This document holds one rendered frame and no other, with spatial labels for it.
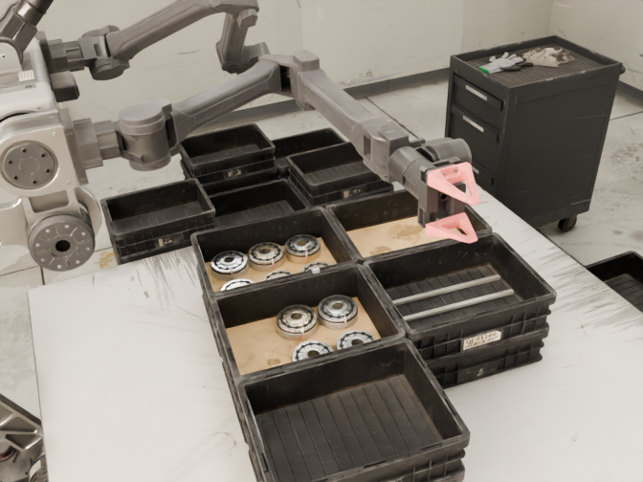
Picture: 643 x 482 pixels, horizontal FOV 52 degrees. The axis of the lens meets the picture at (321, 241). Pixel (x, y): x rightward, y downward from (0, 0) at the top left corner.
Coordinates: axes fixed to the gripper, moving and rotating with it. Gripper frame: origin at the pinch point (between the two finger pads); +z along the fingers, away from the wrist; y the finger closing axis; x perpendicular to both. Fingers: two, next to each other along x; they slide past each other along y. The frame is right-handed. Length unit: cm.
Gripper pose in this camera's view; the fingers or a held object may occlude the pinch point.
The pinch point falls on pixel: (472, 219)
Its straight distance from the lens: 95.5
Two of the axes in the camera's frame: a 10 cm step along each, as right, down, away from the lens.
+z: 4.0, 5.0, -7.7
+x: -9.1, 2.7, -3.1
